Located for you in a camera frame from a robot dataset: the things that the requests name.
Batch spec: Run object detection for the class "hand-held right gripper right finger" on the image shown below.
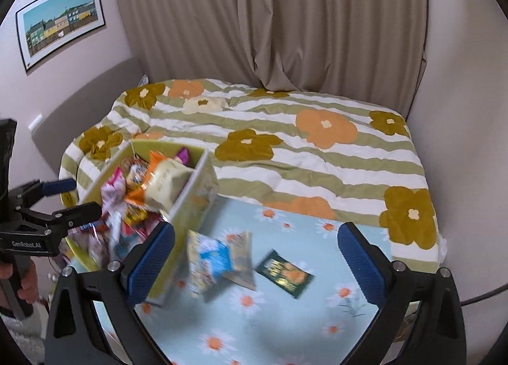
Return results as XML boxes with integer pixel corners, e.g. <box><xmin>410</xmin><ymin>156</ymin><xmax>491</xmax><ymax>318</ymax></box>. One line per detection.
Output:
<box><xmin>337</xmin><ymin>222</ymin><xmax>467</xmax><ymax>365</ymax></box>

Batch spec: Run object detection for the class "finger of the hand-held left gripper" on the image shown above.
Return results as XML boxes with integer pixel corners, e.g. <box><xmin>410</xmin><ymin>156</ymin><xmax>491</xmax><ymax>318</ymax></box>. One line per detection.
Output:
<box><xmin>22</xmin><ymin>201</ymin><xmax>103</xmax><ymax>239</ymax></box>
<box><xmin>10</xmin><ymin>178</ymin><xmax>77</xmax><ymax>211</ymax></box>

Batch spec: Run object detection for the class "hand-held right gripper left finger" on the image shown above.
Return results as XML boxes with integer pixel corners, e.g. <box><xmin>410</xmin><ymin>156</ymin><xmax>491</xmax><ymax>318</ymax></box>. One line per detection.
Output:
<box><xmin>44</xmin><ymin>222</ymin><xmax>177</xmax><ymax>365</ymax></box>

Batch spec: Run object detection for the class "pink strawberry snack packet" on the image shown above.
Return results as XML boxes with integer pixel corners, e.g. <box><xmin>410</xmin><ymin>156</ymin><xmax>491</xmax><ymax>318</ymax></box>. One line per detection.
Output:
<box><xmin>100</xmin><ymin>166</ymin><xmax>128</xmax><ymax>223</ymax></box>

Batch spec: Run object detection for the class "blue yellow snack packet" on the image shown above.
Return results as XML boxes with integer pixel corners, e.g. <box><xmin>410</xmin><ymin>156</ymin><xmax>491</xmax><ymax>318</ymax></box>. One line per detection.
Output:
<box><xmin>186</xmin><ymin>230</ymin><xmax>236</xmax><ymax>299</ymax></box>

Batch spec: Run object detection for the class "orange snack packet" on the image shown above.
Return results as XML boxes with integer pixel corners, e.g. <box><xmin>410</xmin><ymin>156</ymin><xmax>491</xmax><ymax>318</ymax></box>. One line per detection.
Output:
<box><xmin>125</xmin><ymin>151</ymin><xmax>167</xmax><ymax>207</ymax></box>

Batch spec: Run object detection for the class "cream cartoon snack packet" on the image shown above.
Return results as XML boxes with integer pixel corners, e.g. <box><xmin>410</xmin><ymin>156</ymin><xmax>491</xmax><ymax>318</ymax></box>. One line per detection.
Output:
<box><xmin>126</xmin><ymin>162</ymin><xmax>149</xmax><ymax>187</ymax></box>

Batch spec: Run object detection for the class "beige snack packet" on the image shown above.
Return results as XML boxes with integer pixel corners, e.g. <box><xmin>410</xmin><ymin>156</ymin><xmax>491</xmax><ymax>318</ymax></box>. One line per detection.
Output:
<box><xmin>144</xmin><ymin>159</ymin><xmax>192</xmax><ymax>213</ymax></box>

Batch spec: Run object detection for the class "green cardboard box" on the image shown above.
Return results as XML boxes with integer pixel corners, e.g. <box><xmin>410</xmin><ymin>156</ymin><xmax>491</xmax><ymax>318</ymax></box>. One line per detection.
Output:
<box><xmin>65</xmin><ymin>139</ymin><xmax>220</xmax><ymax>307</ymax></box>

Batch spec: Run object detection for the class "person's left forearm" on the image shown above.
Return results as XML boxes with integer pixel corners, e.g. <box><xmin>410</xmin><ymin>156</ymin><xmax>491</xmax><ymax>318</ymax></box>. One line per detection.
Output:
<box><xmin>0</xmin><ymin>307</ymin><xmax>50</xmax><ymax>354</ymax></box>

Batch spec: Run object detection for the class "person's left hand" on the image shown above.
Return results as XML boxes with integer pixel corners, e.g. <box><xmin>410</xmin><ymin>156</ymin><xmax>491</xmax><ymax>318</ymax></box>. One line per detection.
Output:
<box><xmin>0</xmin><ymin>261</ymin><xmax>41</xmax><ymax>312</ymax></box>

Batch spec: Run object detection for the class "dark green snack packet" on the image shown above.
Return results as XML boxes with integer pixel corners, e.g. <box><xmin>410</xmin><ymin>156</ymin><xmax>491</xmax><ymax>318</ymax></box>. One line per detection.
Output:
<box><xmin>254</xmin><ymin>249</ymin><xmax>315</xmax><ymax>300</ymax></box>

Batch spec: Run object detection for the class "grey padded headboard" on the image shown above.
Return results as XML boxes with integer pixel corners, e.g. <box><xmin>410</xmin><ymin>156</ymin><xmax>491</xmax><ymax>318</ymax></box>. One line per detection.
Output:
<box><xmin>31</xmin><ymin>56</ymin><xmax>148</xmax><ymax>175</ymax></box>

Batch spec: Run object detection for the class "grey printed snack packet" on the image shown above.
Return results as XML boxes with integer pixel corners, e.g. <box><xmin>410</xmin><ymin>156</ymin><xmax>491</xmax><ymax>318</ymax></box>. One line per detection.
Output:
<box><xmin>222</xmin><ymin>230</ymin><xmax>257</xmax><ymax>291</ymax></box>

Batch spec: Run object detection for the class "daisy print blue tablecloth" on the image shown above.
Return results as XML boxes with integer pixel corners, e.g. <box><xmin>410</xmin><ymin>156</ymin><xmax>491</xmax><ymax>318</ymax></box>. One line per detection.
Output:
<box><xmin>65</xmin><ymin>196</ymin><xmax>421</xmax><ymax>365</ymax></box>

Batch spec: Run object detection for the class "striped floral blanket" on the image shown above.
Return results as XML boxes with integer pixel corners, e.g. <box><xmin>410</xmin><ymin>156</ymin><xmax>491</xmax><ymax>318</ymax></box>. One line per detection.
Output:
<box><xmin>59</xmin><ymin>78</ymin><xmax>446</xmax><ymax>275</ymax></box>

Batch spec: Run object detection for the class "black curved tube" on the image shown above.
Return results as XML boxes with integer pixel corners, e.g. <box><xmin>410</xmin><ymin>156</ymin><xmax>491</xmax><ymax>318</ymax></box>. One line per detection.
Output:
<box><xmin>458</xmin><ymin>283</ymin><xmax>508</xmax><ymax>307</ymax></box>

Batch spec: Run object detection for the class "beige curtain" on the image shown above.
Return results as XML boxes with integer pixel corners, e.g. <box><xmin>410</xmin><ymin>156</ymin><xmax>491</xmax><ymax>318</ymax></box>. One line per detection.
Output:
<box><xmin>110</xmin><ymin>0</ymin><xmax>428</xmax><ymax>119</ymax></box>

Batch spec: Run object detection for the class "framed wall picture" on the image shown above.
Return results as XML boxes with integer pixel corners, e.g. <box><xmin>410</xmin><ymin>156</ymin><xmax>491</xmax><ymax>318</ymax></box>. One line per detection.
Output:
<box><xmin>15</xmin><ymin>0</ymin><xmax>106</xmax><ymax>74</ymax></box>

